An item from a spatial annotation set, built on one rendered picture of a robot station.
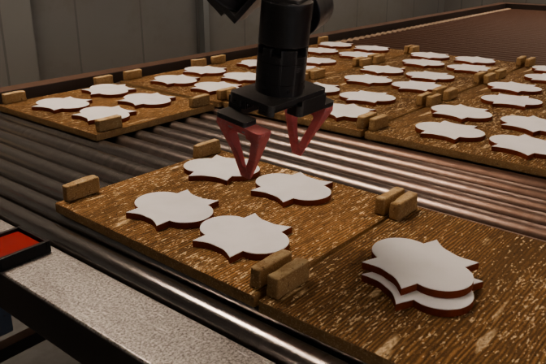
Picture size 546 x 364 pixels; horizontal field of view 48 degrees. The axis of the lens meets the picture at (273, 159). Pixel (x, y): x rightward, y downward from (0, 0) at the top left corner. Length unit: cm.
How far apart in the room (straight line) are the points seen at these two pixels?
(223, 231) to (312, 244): 12
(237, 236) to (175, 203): 15
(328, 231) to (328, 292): 16
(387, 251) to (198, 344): 25
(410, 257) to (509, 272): 12
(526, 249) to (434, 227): 12
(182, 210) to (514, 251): 45
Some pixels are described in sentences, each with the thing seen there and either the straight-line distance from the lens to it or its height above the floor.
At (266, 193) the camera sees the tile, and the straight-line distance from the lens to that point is 95.
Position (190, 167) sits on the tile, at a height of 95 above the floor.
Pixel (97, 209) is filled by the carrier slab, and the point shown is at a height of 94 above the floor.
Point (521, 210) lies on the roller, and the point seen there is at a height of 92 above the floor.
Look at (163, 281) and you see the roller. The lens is 77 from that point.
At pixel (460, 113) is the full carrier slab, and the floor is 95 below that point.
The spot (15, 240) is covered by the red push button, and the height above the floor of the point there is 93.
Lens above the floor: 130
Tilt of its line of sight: 19 degrees down
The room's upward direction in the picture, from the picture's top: straight up
